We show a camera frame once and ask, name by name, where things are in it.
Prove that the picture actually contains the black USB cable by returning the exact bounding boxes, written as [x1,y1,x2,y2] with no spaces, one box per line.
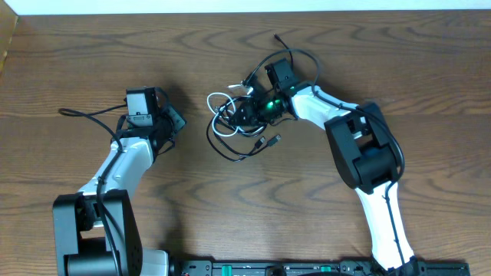
[213,33,295,158]
[206,110,282,163]

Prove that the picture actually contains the white USB cable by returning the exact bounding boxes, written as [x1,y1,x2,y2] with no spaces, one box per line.
[206,83,254,138]

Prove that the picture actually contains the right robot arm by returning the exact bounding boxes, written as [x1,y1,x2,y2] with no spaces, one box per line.
[230,59,418,275]

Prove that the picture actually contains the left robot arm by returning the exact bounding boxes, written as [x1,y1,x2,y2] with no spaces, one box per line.
[52,87,186,276]

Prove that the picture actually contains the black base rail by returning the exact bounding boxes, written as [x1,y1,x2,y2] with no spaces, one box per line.
[167,259,471,276]

